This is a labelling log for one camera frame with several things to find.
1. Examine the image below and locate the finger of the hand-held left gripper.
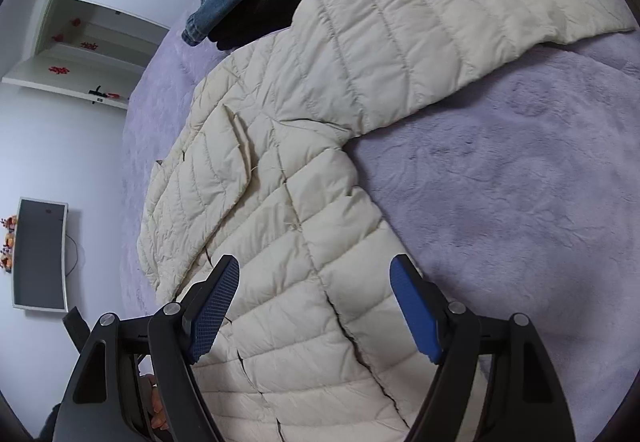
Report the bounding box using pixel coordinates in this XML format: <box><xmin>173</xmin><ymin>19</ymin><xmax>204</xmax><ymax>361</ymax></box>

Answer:
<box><xmin>62</xmin><ymin>306</ymin><xmax>92</xmax><ymax>353</ymax></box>

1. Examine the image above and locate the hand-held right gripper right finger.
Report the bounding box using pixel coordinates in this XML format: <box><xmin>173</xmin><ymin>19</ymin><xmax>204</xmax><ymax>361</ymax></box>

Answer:
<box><xmin>390</xmin><ymin>255</ymin><xmax>576</xmax><ymax>442</ymax></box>

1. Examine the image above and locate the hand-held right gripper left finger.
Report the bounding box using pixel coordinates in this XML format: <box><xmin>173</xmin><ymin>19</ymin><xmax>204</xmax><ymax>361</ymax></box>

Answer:
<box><xmin>60</xmin><ymin>255</ymin><xmax>241</xmax><ymax>442</ymax></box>

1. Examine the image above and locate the cream puffer jacket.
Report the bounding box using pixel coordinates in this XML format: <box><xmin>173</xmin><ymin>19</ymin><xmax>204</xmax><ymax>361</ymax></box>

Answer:
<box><xmin>136</xmin><ymin>0</ymin><xmax>639</xmax><ymax>442</ymax></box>

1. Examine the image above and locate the person's left hand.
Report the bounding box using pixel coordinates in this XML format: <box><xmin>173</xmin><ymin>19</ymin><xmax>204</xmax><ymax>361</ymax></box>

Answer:
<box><xmin>149</xmin><ymin>372</ymin><xmax>174</xmax><ymax>434</ymax></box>

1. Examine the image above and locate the grey flat screen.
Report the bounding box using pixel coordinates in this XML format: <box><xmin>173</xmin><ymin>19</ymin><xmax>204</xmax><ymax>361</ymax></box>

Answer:
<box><xmin>11</xmin><ymin>196</ymin><xmax>69</xmax><ymax>313</ymax></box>

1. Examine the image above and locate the orange ornament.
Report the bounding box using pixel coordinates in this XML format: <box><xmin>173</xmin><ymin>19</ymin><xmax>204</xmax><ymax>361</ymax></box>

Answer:
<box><xmin>0</xmin><ymin>215</ymin><xmax>19</xmax><ymax>275</ymax></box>

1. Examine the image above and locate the purple plush blanket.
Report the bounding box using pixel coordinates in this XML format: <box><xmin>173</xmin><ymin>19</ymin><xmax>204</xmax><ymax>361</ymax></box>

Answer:
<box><xmin>120</xmin><ymin>0</ymin><xmax>640</xmax><ymax>442</ymax></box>

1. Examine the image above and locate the black screen cable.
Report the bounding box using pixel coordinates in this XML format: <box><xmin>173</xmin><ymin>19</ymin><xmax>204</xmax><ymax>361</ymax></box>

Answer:
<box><xmin>65</xmin><ymin>232</ymin><xmax>81</xmax><ymax>279</ymax></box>

